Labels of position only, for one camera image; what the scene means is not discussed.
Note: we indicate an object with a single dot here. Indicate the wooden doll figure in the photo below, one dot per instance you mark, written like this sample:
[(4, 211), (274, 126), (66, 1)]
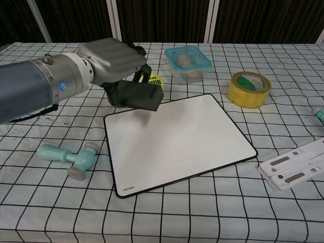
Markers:
[(183, 60)]

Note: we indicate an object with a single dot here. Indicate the white folding stand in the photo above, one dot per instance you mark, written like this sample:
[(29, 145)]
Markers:
[(278, 176)]

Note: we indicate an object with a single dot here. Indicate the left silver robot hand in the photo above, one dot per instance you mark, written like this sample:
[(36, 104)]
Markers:
[(114, 58)]

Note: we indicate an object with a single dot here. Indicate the green marker pen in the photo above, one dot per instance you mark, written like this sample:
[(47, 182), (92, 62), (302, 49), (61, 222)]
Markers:
[(320, 112)]

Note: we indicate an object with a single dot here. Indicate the teal toy hammer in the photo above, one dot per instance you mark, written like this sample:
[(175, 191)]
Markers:
[(50, 152)]

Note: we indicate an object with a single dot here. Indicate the checkered tablecloth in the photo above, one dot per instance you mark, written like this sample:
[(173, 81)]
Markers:
[(50, 215)]

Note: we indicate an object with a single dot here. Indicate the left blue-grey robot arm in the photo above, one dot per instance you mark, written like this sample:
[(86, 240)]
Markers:
[(25, 83)]

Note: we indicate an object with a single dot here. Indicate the yellow tennis ball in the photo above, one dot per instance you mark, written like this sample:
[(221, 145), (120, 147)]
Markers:
[(158, 81)]

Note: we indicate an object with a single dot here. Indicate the clear container with blue lid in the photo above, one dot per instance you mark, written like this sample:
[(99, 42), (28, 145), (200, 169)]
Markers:
[(174, 53)]

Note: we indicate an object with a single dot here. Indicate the white dry-erase board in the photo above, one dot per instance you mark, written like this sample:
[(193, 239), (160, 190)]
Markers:
[(177, 141)]

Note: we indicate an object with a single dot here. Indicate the dark screen panel white frame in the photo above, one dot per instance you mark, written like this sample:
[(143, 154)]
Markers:
[(265, 17), (162, 17), (76, 17), (12, 17)]

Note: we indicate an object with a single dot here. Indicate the yellow packing tape roll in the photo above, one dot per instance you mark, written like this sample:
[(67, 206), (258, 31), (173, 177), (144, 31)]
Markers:
[(243, 99)]

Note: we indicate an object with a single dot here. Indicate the dark grey board eraser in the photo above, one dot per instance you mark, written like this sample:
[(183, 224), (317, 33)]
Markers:
[(141, 95)]

